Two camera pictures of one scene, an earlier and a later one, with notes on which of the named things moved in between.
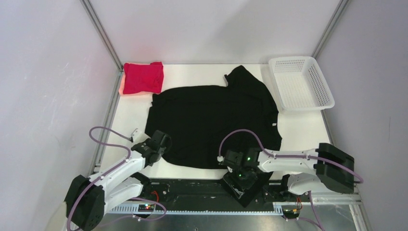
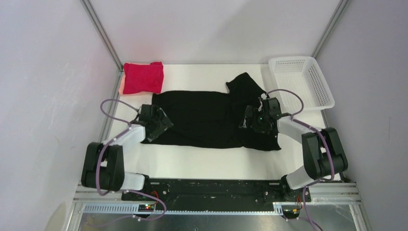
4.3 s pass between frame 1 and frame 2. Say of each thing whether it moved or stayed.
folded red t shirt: stayed
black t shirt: moved
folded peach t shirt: stayed
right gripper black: moved
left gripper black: moved
